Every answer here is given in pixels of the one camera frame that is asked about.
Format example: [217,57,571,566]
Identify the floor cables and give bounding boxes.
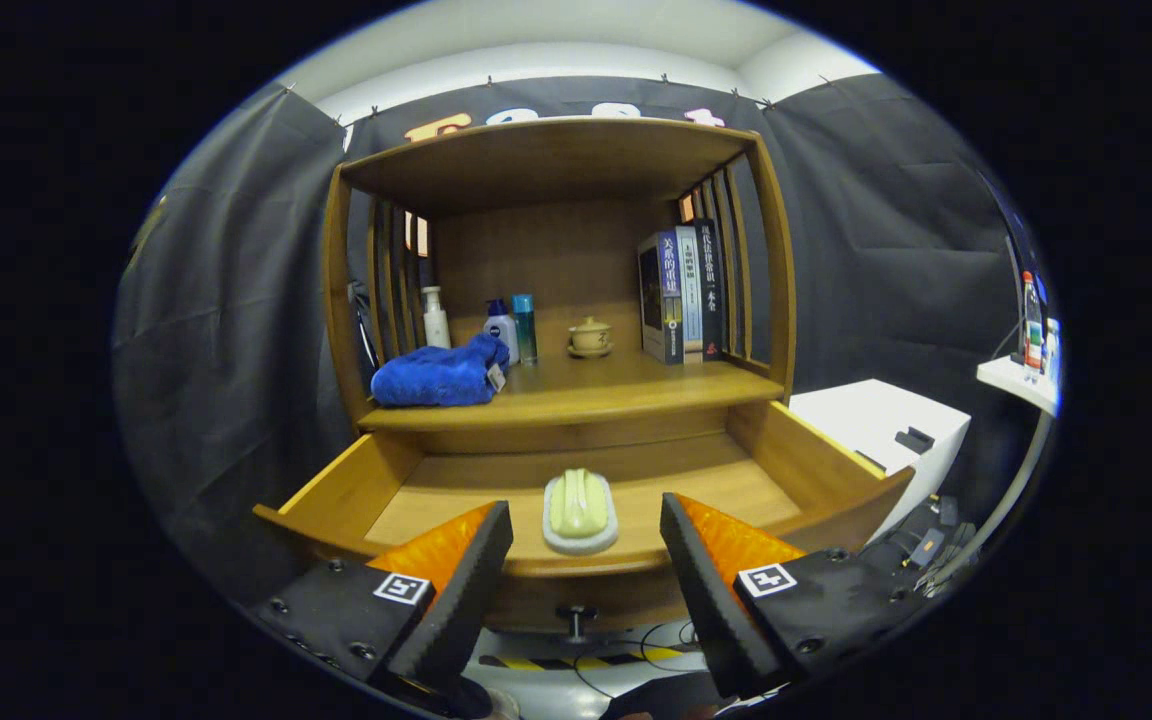
[536,620,727,701]

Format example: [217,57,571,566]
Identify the yellow black floor tape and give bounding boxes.
[481,648,682,671]

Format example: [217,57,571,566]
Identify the white pump bottle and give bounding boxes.
[421,286,452,350]

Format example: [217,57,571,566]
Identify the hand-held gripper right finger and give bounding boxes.
[660,492,937,701]

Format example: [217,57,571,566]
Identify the wooden cabinet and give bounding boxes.
[254,117,917,636]

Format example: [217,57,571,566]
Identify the green brush with white sponge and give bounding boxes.
[542,468,620,557]

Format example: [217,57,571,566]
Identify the white side table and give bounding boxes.
[976,355,1059,591]

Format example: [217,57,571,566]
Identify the white bottle with blue cap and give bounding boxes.
[484,298,520,366]

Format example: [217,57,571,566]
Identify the wooden drawer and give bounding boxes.
[254,400,917,636]

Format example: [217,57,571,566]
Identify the clear teal bottle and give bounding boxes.
[511,293,539,365]

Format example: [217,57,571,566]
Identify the red cap water bottle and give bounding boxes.
[1023,270,1045,373]

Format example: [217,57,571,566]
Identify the blue spine book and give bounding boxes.
[638,228,687,366]

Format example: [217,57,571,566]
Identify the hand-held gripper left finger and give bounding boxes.
[251,500,515,701]

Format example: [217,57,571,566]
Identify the wooden countertop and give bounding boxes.
[356,345,787,433]

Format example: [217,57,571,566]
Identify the black electronic devices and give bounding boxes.
[861,495,977,601]

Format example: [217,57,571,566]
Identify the pale spine book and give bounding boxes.
[676,225,705,363]

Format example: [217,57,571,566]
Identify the blue towel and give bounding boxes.
[370,333,512,408]

